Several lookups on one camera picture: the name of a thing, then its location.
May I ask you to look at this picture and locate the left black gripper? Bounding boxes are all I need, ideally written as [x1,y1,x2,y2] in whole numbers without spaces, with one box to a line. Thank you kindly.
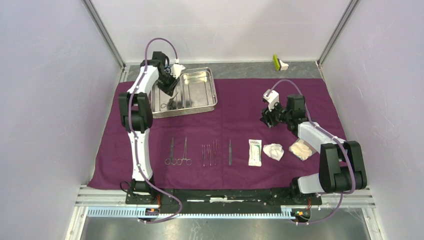
[156,71,181,97]

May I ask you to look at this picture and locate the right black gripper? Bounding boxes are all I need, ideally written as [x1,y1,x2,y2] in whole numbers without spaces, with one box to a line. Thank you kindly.
[259,99,292,128]

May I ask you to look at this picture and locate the metal instrument tray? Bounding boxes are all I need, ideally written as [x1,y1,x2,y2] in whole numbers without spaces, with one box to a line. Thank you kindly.
[150,67,218,119]

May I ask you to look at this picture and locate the white sterile packet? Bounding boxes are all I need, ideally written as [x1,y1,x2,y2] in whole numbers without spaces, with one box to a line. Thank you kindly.
[248,139,262,167]

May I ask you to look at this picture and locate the white gauze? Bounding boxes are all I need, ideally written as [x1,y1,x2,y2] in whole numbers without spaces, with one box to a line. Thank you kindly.
[263,143,284,161]

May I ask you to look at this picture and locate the steel scalpel handle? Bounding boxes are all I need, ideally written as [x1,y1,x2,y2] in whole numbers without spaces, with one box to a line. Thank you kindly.
[212,139,218,166]
[228,139,232,166]

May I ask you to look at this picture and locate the beige gauze roll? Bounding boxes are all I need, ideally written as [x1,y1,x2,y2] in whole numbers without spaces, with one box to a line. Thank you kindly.
[288,138,317,161]

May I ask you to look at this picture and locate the purple cloth wrap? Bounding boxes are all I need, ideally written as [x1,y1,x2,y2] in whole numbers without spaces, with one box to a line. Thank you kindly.
[88,78,366,190]

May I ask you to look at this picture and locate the steel surgical scissors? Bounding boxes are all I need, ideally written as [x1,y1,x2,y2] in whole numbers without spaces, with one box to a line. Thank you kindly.
[164,138,177,166]

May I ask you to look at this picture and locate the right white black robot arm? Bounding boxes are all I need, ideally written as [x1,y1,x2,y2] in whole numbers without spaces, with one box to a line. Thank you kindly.
[260,90,367,204]

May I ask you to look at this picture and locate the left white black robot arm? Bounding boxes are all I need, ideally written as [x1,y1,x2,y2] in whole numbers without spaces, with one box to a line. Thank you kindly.
[118,51,178,205]

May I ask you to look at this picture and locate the yellow green white object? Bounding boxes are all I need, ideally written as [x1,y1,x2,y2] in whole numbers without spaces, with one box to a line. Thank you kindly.
[272,54,289,71]

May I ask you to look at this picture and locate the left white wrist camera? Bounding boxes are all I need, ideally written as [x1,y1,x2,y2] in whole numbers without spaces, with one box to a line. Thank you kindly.
[170,58,186,79]

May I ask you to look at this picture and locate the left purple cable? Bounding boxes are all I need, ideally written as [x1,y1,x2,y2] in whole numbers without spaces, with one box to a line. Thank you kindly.
[127,37,184,225]

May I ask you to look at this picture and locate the purple cable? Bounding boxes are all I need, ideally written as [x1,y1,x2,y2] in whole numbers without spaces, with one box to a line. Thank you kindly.
[266,79,357,226]
[127,37,184,225]

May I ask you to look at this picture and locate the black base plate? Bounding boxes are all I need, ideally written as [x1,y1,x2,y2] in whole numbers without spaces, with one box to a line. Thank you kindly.
[124,187,323,214]

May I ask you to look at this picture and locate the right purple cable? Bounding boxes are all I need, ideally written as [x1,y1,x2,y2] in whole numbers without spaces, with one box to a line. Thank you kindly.
[266,79,357,226]

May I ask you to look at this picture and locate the aluminium frame rail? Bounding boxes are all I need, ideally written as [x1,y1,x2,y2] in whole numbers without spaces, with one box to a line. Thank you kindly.
[65,185,386,240]

